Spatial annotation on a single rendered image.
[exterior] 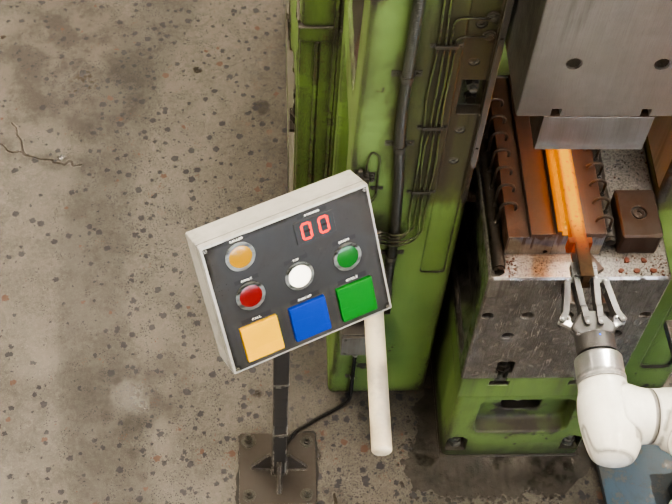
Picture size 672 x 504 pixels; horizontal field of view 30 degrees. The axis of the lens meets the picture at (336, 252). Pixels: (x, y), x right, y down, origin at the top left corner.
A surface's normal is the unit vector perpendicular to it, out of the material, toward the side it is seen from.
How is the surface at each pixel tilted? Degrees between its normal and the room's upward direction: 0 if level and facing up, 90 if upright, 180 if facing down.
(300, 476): 0
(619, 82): 90
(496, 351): 90
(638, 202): 0
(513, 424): 0
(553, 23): 90
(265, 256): 60
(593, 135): 90
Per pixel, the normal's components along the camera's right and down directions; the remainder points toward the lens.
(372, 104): 0.04, 0.84
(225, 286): 0.42, 0.39
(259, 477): 0.04, -0.54
